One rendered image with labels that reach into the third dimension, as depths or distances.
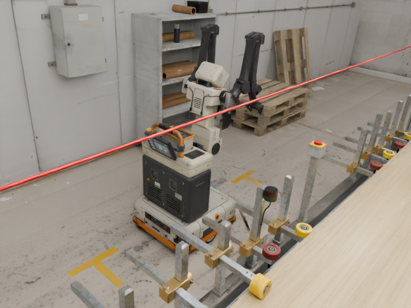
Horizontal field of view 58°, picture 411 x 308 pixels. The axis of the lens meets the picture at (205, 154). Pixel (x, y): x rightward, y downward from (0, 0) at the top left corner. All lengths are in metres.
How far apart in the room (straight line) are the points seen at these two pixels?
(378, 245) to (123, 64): 3.21
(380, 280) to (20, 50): 3.20
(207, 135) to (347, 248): 1.46
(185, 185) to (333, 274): 1.31
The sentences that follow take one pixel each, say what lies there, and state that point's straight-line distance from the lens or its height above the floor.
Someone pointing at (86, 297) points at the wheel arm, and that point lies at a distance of 1.47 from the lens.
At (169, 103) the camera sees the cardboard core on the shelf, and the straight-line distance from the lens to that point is 4.41.
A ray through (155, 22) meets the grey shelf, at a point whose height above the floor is 1.50.
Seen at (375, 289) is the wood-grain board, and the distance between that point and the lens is 1.74.
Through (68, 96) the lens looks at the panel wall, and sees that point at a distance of 3.99.
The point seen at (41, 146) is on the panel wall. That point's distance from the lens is 4.02.
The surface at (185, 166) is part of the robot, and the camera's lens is 2.60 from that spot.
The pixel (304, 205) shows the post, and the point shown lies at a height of 0.83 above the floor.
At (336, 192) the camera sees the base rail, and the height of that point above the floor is 0.70.
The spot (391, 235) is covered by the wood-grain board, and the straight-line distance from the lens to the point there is 2.08.
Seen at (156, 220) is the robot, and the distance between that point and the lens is 2.97.
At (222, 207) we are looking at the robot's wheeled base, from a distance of 3.08.
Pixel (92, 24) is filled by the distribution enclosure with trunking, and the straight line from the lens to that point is 3.72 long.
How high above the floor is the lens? 2.03
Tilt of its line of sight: 27 degrees down
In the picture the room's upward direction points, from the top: 4 degrees clockwise
